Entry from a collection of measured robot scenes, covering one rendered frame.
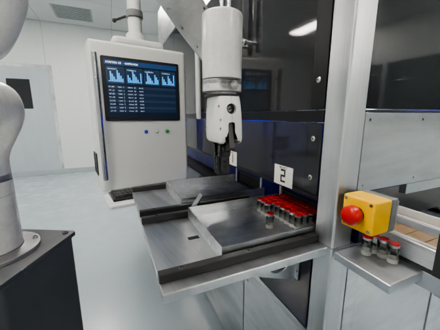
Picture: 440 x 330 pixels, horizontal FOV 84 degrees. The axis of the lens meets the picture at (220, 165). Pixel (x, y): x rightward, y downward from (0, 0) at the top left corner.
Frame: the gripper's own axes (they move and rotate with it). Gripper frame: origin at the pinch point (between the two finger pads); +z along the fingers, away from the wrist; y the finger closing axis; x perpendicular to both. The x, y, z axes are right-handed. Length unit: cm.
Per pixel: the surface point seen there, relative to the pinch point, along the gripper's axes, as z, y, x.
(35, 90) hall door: -59, 543, 152
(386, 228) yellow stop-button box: 11.4, -21.4, -27.4
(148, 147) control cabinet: 6, 89, 5
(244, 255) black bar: 19.0, -7.9, -2.0
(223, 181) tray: 20, 54, -25
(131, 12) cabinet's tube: -63, 94, 8
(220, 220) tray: 20.4, 13.3, -5.6
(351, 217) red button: 8.8, -18.9, -20.0
